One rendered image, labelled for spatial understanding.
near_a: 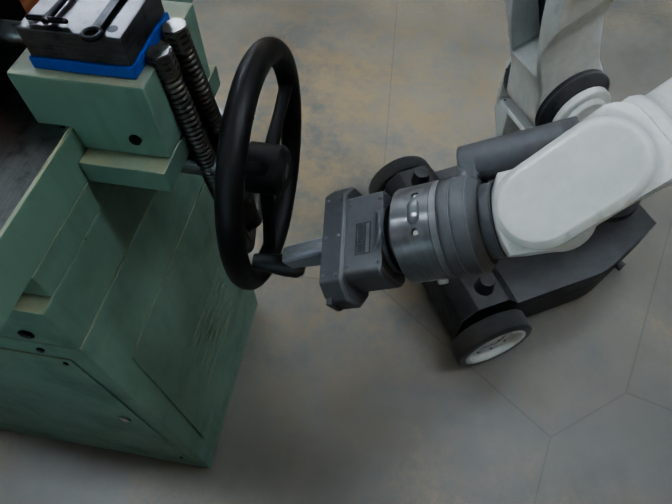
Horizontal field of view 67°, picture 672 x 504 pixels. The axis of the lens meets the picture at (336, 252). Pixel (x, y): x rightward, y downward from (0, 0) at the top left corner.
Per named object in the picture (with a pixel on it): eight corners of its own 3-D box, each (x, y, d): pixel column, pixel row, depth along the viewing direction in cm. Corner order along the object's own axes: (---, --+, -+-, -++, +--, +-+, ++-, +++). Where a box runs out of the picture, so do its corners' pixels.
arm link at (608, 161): (541, 266, 44) (701, 171, 38) (522, 267, 36) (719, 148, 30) (500, 205, 46) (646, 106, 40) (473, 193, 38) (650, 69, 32)
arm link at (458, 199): (477, 275, 49) (606, 259, 44) (441, 279, 40) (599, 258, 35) (460, 163, 50) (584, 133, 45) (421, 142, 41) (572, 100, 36)
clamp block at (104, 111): (169, 162, 52) (141, 91, 45) (48, 146, 53) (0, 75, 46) (212, 72, 60) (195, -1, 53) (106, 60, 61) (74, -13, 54)
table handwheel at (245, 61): (296, -26, 51) (317, 136, 78) (109, -43, 53) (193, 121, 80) (228, 238, 41) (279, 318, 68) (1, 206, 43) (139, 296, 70)
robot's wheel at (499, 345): (442, 338, 118) (455, 357, 135) (452, 356, 116) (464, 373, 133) (520, 298, 116) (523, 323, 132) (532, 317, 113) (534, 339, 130)
